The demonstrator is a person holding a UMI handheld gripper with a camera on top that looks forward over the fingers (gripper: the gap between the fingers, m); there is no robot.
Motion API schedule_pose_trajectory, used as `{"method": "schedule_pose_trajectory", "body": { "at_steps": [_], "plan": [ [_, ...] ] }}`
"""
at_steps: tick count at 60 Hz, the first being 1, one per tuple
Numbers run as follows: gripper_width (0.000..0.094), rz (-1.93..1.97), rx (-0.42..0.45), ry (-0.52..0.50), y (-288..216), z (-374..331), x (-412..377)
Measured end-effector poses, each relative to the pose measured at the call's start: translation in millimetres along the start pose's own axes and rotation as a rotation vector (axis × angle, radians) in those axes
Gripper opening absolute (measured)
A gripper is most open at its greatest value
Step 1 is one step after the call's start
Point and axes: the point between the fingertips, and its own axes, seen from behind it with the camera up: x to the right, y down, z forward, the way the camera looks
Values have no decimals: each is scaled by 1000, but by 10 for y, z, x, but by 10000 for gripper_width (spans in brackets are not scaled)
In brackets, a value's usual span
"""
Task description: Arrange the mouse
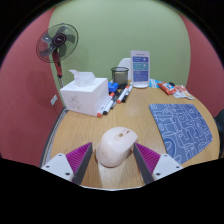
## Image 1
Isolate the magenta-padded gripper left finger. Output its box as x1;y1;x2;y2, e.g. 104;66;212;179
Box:
40;142;93;186

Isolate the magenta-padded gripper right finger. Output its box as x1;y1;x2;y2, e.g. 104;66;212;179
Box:
133;142;184;186

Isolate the cream white computer mouse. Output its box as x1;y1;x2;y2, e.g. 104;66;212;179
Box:
95;126;139;168

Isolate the blue patterned mouse pad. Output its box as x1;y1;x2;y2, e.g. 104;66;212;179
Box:
148;103;214;165

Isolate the white tissue box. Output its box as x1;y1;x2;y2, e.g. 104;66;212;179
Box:
59;69;110;117

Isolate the orange and white snack packet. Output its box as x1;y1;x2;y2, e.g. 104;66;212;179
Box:
176;85;195;101

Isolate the red snack packet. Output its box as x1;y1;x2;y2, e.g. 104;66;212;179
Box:
157;81;177;96

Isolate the black-capped whiteboard marker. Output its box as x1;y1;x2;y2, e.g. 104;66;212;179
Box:
121;85;134;104
102;95;117;116

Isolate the light blue packet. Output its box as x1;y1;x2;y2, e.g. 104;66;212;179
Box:
148;78;162;89

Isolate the blue whiteboard eraser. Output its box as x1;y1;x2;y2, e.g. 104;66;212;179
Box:
108;81;120;94

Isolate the white sign stand, blue card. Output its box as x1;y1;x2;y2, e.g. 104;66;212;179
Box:
130;49;151;89

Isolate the dark mesh pen cup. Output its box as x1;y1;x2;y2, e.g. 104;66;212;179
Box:
110;66;130;90

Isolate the standing fan with red pole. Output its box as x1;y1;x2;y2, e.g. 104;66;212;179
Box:
35;22;79;88

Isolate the white wall outlet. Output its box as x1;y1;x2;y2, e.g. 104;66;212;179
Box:
49;94;58;106

